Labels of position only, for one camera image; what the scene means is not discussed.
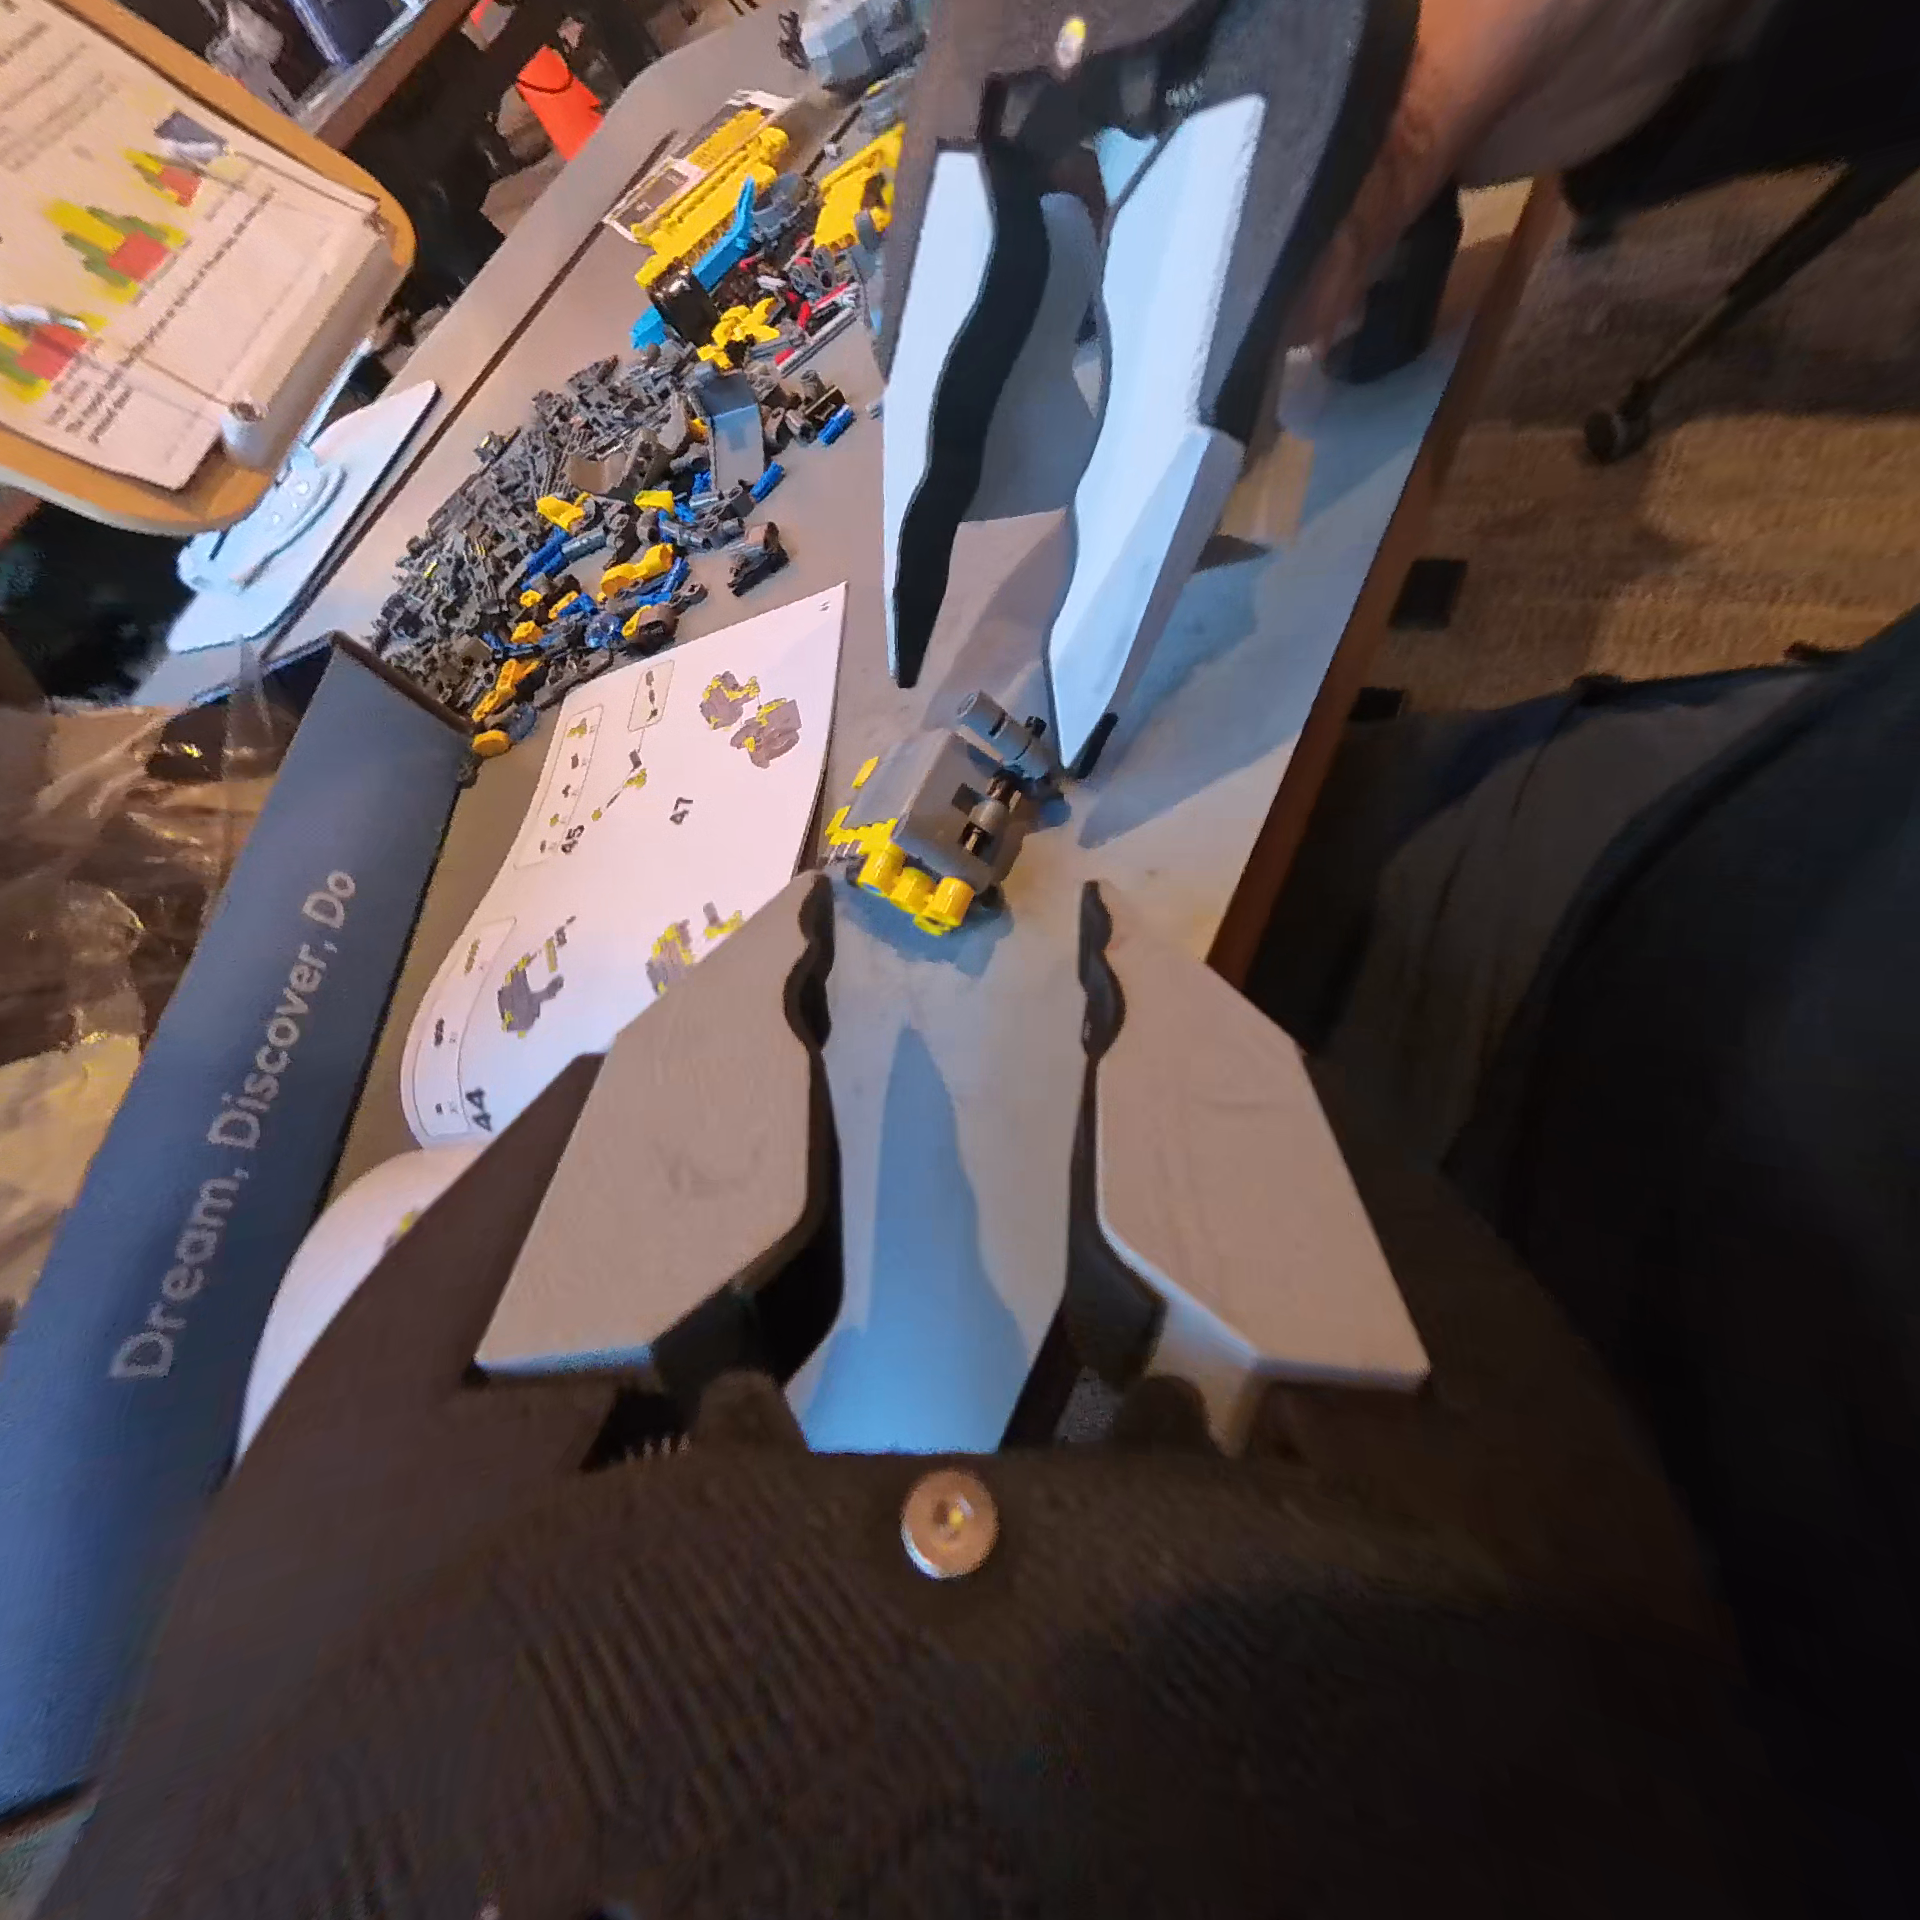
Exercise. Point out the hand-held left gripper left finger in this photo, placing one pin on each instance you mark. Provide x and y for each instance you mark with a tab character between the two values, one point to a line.
674	1185

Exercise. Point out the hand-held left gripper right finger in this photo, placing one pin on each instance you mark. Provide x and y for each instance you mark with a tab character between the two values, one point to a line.
1243	1200

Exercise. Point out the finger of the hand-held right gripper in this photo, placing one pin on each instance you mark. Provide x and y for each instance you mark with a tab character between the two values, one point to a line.
1171	375
938	330

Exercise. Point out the black pin piece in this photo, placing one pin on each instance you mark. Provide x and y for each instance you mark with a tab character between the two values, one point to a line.
1027	782

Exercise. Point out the grey yellow brick subassembly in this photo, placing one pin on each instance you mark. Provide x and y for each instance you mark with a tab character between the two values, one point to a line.
915	797

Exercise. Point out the person's right forearm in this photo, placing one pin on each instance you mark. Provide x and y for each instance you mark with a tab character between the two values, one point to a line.
1800	89

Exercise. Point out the person's right hand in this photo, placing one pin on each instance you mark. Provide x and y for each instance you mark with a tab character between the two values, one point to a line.
1559	76

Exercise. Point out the grey hub block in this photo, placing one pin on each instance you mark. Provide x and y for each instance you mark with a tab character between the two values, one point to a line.
855	37

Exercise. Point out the grey curved panel piece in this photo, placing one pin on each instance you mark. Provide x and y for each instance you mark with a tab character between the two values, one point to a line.
734	422

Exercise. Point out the yellow blue beam assembly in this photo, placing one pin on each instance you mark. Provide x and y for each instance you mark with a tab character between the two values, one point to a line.
721	194

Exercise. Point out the black angled connector piece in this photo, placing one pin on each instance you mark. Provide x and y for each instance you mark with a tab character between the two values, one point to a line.
758	558

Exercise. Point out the small sticker sheet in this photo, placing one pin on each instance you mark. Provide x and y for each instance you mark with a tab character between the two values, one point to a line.
638	201

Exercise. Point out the white building instruction booklet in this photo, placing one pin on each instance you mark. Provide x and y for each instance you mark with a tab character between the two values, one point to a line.
721	720

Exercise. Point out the orange cone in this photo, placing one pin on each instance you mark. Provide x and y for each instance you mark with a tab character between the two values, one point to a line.
555	100

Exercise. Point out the dark grey cardboard box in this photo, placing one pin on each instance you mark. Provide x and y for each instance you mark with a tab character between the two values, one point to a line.
225	1050

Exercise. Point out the pile of loose building bricks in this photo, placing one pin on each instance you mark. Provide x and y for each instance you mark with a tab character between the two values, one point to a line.
495	525

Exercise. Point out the person's dark top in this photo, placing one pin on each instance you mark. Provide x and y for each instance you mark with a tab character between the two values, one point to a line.
1800	1349

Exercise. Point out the black office chair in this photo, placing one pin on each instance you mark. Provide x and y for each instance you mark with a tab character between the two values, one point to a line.
1739	285

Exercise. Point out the clear plastic bag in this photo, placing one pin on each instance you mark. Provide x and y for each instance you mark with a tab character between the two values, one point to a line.
89	901

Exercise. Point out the instruction sheet display stand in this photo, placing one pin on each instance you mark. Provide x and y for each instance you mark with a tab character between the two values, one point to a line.
119	225

